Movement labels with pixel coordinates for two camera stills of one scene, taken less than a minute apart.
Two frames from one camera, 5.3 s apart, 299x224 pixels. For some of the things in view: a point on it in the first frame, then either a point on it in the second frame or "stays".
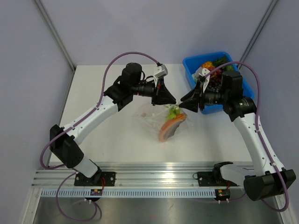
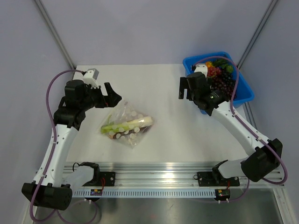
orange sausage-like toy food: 170,126 to 116,135
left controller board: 97,192 stays
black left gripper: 162,95 to 111,99
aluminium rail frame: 128,176 stays
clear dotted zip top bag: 161,122 to 126,123
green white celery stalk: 173,111 to 116,128
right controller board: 222,194 stays
